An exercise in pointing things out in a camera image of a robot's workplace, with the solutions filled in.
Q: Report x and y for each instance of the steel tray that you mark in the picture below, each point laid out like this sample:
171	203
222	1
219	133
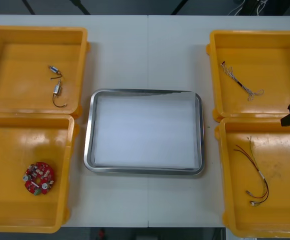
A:
145	171

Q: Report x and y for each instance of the yellow-orange plastic bin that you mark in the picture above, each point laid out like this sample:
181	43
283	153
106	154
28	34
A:
10	150
15	75
272	62
285	200

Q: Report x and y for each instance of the blue label metal solenoid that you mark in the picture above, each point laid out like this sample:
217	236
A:
53	69

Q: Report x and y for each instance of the black stand leg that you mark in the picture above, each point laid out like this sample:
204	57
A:
182	7
28	7
80	7

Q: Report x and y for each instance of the round red circuit board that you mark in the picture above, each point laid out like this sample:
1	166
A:
43	172

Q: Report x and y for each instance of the white label metal solenoid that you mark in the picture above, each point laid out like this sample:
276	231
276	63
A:
57	88

